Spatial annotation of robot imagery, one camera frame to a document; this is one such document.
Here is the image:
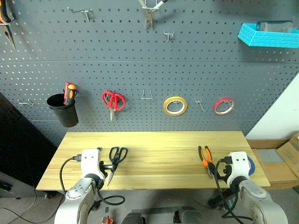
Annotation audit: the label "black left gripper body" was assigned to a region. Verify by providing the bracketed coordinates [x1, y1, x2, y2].
[98, 160, 110, 190]

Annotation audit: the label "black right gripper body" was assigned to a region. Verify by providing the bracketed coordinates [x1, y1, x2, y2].
[215, 158, 232, 185]

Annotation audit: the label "black handled scissors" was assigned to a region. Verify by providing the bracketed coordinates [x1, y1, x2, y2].
[107, 146, 128, 187]

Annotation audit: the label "orange black pliers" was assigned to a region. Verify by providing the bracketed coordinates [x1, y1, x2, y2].
[198, 145, 215, 179]

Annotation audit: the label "black table foot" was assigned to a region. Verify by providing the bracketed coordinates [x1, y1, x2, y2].
[207, 188, 237, 210]

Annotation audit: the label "blue tape roll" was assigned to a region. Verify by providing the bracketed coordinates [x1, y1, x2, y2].
[247, 156, 256, 176]

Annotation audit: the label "dark rounded shape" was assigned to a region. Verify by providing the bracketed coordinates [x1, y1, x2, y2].
[122, 210, 146, 224]
[173, 206, 202, 224]

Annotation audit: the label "flat cardboard box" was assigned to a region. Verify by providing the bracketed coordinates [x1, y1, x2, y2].
[246, 138, 299, 190]

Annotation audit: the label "red tape roll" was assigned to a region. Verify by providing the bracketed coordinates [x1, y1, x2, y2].
[212, 97, 236, 116]

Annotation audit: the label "silver double prong hook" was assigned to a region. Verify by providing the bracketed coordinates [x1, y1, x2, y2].
[18, 98, 34, 108]
[194, 98, 206, 112]
[163, 30, 175, 43]
[67, 7, 93, 22]

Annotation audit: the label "black cup holder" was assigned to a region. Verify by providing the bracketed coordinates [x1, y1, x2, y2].
[46, 93, 79, 128]

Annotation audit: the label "brown cardboard box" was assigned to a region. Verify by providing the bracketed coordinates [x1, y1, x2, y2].
[276, 133, 299, 178]

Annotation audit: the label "yellow tape roll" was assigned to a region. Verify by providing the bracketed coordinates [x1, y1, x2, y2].
[163, 95, 188, 116]

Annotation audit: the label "orange black screwdriver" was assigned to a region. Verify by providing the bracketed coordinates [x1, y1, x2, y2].
[66, 84, 78, 105]

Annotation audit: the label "grey metal pegboard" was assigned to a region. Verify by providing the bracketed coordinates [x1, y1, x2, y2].
[0, 0, 299, 150]

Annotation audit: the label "blue plastic basket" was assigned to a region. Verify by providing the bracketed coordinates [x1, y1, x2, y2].
[237, 22, 299, 49]

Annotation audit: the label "silver needle nose pliers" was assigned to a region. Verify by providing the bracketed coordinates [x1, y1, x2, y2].
[137, 0, 169, 31]

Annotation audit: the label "orange long nose pliers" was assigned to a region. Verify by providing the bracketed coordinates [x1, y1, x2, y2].
[0, 0, 17, 50]

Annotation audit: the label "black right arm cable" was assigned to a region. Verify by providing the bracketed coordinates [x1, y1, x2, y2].
[214, 157, 254, 224]

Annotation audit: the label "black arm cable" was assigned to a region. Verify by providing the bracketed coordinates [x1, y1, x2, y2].
[214, 157, 254, 224]
[59, 155, 126, 206]

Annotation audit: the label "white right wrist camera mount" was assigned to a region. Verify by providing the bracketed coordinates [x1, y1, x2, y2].
[227, 151, 249, 185]

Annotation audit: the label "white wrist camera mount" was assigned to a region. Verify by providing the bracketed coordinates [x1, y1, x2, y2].
[227, 151, 249, 185]
[80, 149, 105, 181]

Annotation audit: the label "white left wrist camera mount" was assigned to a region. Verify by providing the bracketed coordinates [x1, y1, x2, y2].
[80, 149, 105, 181]

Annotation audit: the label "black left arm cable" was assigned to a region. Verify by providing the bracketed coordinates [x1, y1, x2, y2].
[59, 155, 126, 206]

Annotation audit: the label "red handled scissors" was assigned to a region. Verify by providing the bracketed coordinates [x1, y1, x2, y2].
[101, 90, 127, 122]

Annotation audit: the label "thin black floor cable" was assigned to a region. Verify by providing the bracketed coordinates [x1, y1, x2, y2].
[0, 188, 64, 223]

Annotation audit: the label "red handled screwdriver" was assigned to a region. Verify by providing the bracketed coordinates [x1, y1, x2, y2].
[63, 82, 73, 105]

